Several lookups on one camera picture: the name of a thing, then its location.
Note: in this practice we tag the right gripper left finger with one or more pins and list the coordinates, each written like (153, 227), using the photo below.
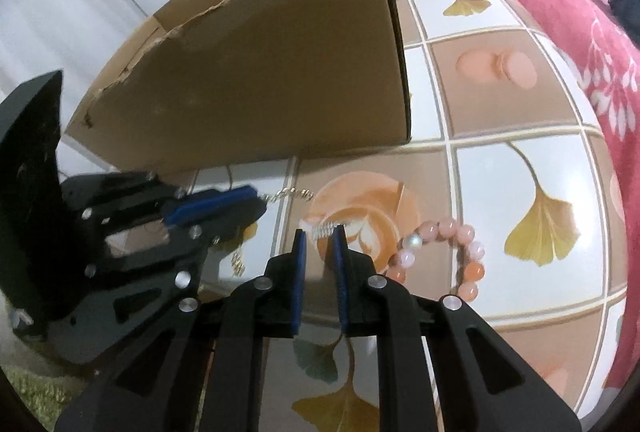
(199, 370)

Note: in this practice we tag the brown cardboard box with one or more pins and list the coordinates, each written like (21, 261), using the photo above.
(204, 83)

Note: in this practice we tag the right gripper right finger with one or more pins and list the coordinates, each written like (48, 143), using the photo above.
(440, 365)

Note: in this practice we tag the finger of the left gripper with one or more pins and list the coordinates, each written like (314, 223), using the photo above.
(215, 221)
(205, 204)

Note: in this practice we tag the small gold chain pendant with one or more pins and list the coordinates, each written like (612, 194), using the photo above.
(237, 262)

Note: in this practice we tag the pink floral blanket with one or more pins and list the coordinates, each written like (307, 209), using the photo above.
(608, 73)

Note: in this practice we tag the patterned tile table cover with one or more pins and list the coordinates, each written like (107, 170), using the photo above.
(505, 195)

